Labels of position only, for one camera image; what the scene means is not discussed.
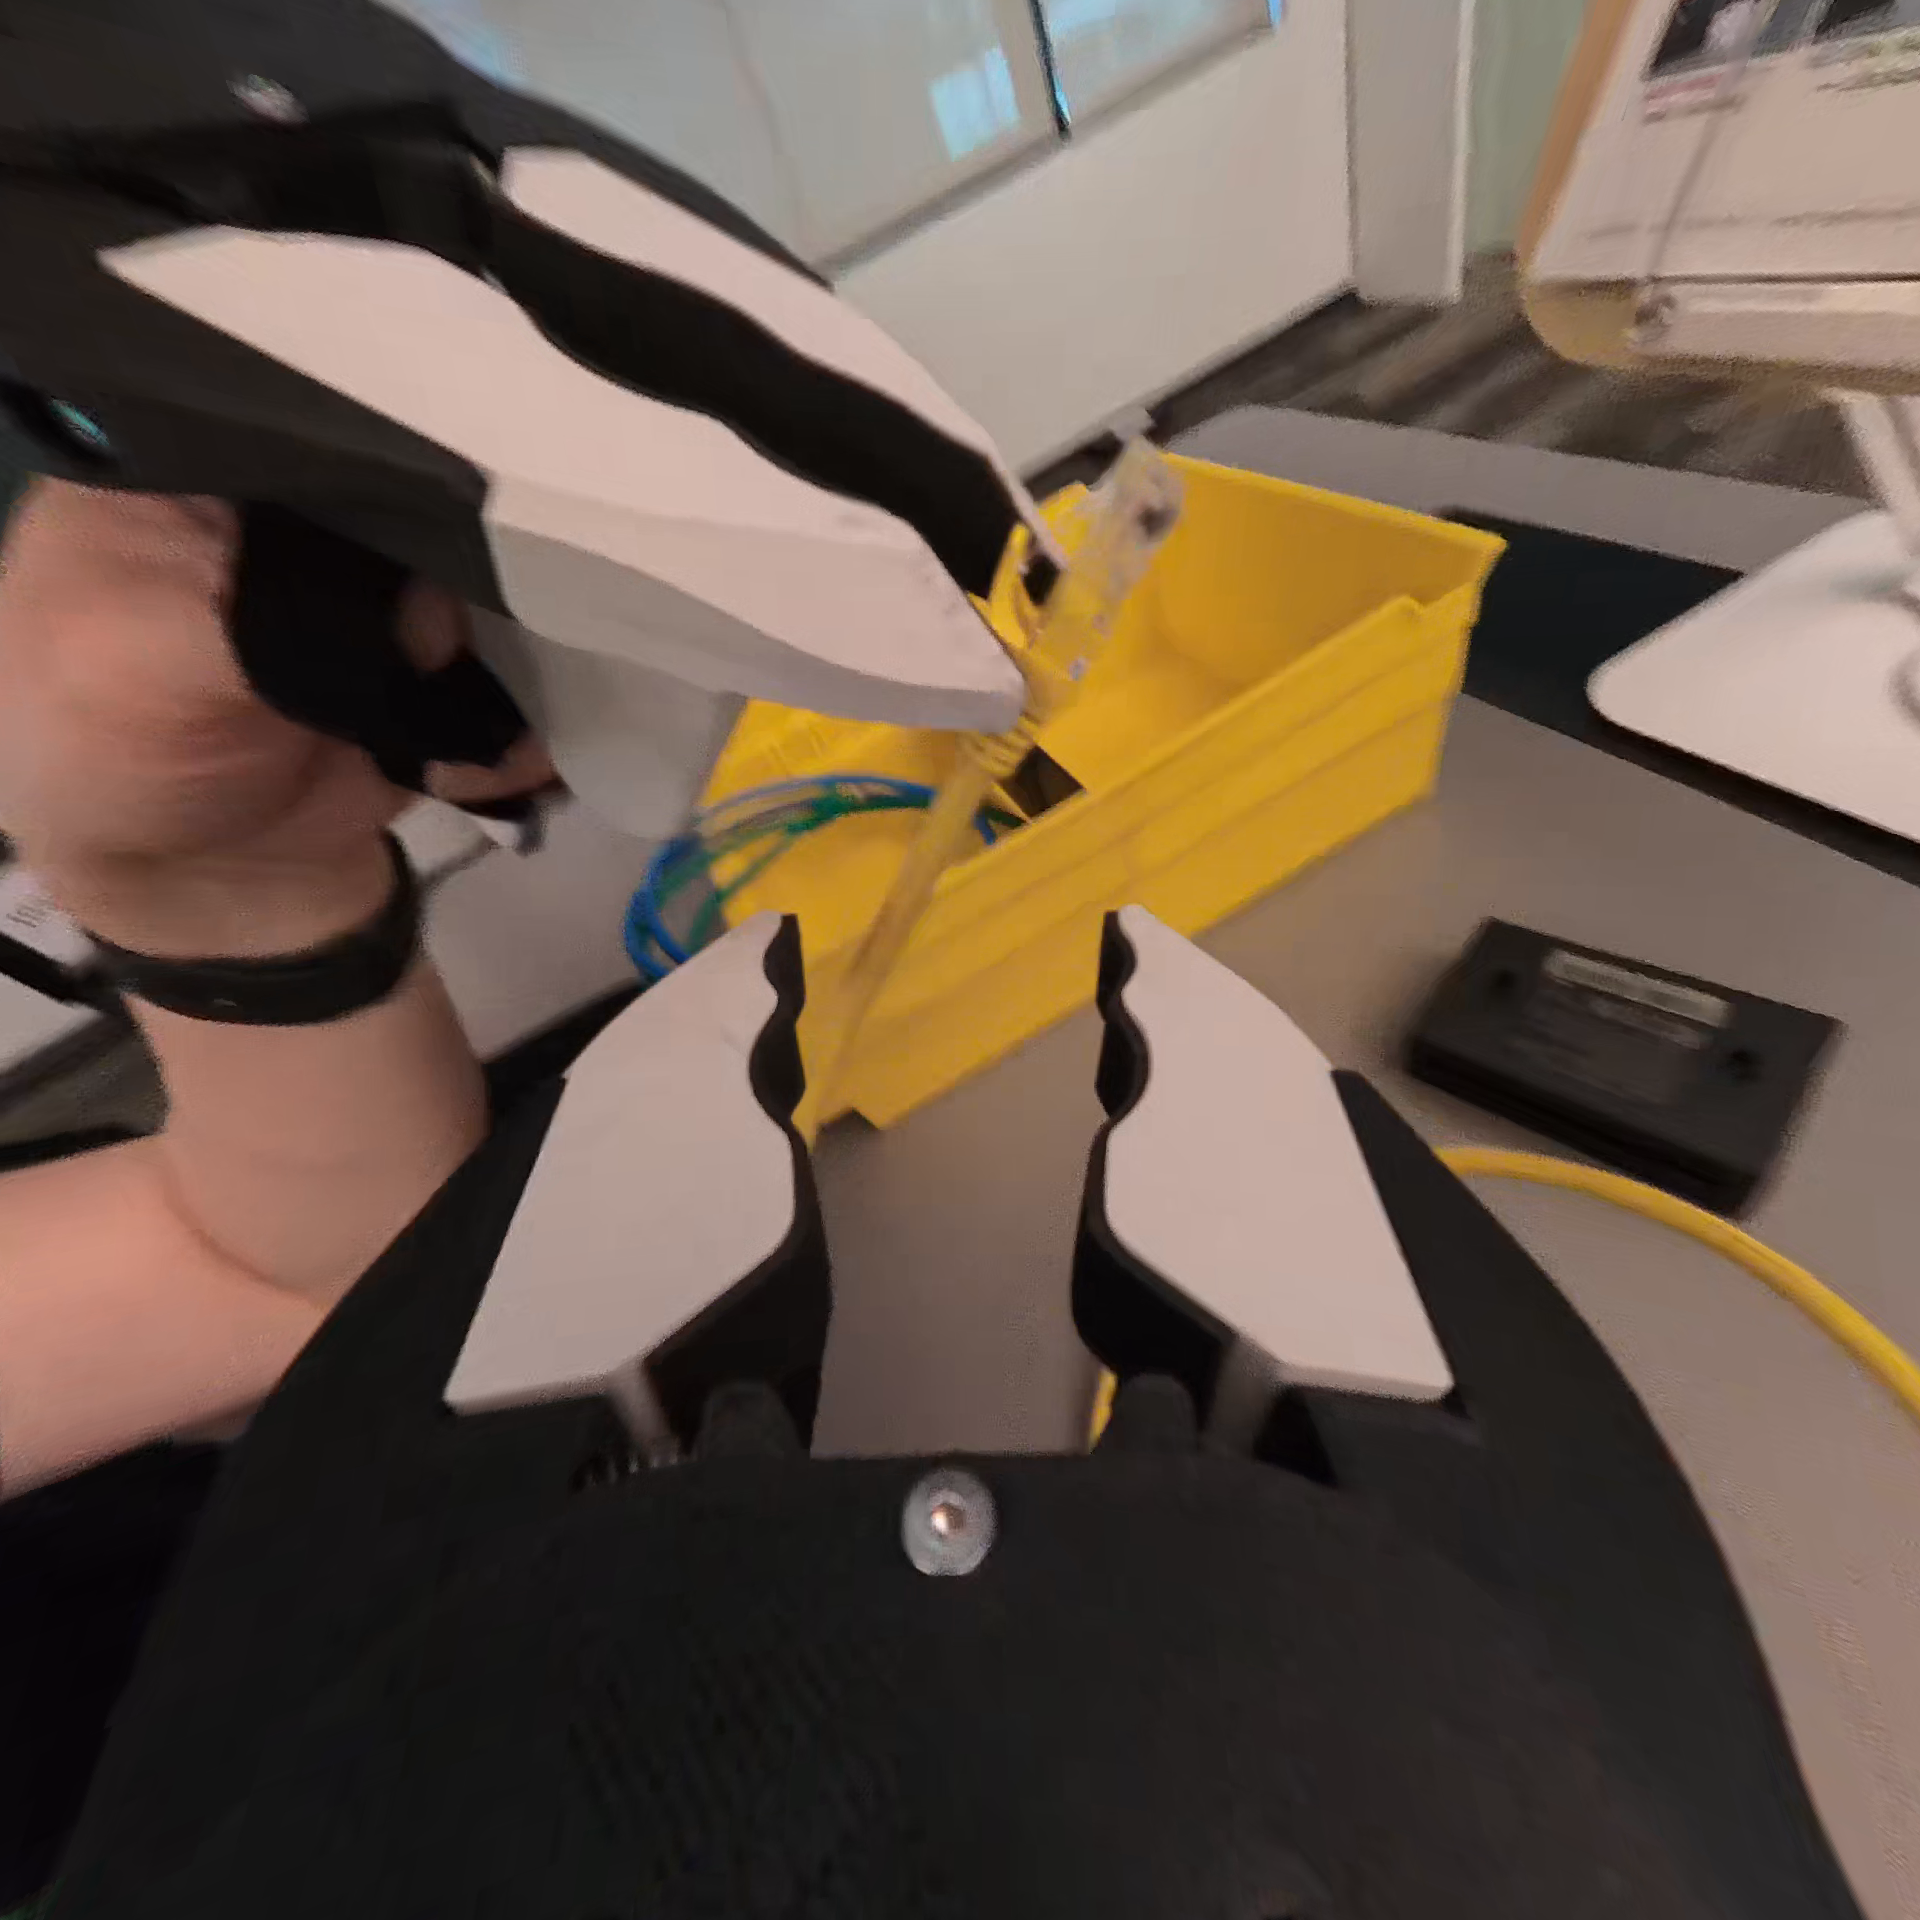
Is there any black network switch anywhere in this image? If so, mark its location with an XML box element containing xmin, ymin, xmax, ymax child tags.
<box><xmin>1407</xmin><ymin>920</ymin><xmax>1845</xmax><ymax>1217</ymax></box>

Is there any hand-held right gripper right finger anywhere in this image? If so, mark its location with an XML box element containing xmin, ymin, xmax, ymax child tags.
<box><xmin>1077</xmin><ymin>903</ymin><xmax>1454</xmax><ymax>1403</ymax></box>

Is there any yellow ethernet cable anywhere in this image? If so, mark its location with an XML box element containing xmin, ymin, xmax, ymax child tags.
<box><xmin>815</xmin><ymin>435</ymin><xmax>1920</xmax><ymax>1443</ymax></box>

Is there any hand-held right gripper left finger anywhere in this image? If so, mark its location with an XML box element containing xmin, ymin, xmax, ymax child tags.
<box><xmin>445</xmin><ymin>913</ymin><xmax>828</xmax><ymax>1416</ymax></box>

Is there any black wristband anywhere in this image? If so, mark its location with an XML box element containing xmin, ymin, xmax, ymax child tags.
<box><xmin>82</xmin><ymin>833</ymin><xmax>426</xmax><ymax>1030</ymax></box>

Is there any person's left hand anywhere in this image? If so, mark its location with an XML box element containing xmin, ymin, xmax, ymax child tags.
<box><xmin>0</xmin><ymin>480</ymin><xmax>565</xmax><ymax>963</ymax></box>

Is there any person's left forearm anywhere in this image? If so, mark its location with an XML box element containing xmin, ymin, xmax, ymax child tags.
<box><xmin>0</xmin><ymin>930</ymin><xmax>492</xmax><ymax>1502</ymax></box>

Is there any yellow plastic bin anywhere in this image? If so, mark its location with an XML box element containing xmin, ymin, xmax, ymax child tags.
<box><xmin>696</xmin><ymin>450</ymin><xmax>1507</xmax><ymax>1150</ymax></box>

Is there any blue ethernet cable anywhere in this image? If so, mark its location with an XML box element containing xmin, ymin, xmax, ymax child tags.
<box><xmin>621</xmin><ymin>772</ymin><xmax>1024</xmax><ymax>987</ymax></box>

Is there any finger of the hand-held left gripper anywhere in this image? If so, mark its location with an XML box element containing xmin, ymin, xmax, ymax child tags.
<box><xmin>96</xmin><ymin>224</ymin><xmax>1029</xmax><ymax>736</ymax></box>
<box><xmin>495</xmin><ymin>144</ymin><xmax>1055</xmax><ymax>606</ymax></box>

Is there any instruction sheet on board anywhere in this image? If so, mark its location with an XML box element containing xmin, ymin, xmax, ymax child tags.
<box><xmin>1515</xmin><ymin>0</ymin><xmax>1920</xmax><ymax>380</ymax></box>

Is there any green ethernet cable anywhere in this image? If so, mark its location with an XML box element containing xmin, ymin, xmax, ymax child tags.
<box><xmin>668</xmin><ymin>791</ymin><xmax>995</xmax><ymax>936</ymax></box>

